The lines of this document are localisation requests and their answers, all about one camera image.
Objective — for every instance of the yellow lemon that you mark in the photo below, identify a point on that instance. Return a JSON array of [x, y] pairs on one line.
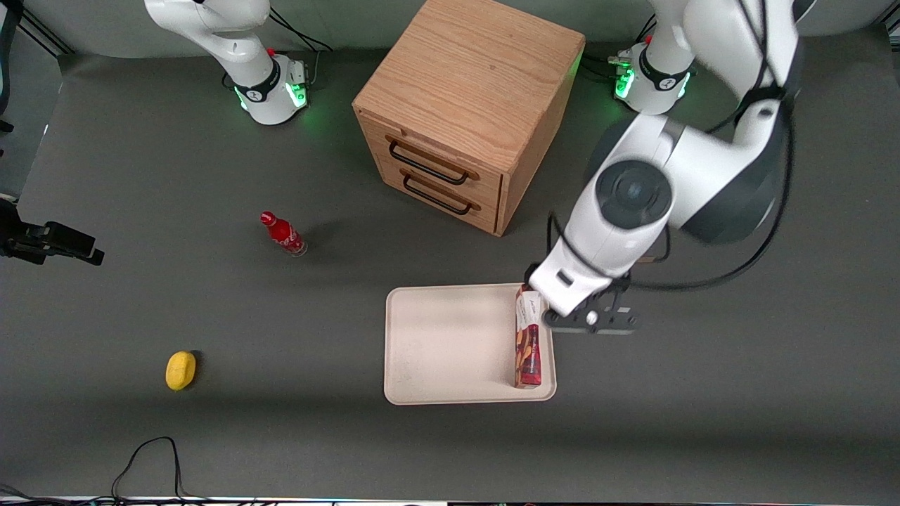
[[180, 370]]

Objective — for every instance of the beige plastic tray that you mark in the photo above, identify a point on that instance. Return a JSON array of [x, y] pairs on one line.
[[450, 344]]

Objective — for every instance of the red cookie box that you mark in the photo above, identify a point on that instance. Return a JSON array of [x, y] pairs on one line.
[[528, 355]]

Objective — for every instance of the wooden drawer front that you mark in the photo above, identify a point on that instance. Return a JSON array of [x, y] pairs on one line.
[[394, 176], [485, 184]]

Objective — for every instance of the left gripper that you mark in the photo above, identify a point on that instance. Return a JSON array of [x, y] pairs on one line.
[[530, 269]]

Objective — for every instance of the wooden drawer cabinet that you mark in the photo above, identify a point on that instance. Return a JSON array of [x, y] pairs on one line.
[[471, 70]]

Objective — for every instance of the red cola bottle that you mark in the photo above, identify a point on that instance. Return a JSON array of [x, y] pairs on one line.
[[283, 233]]

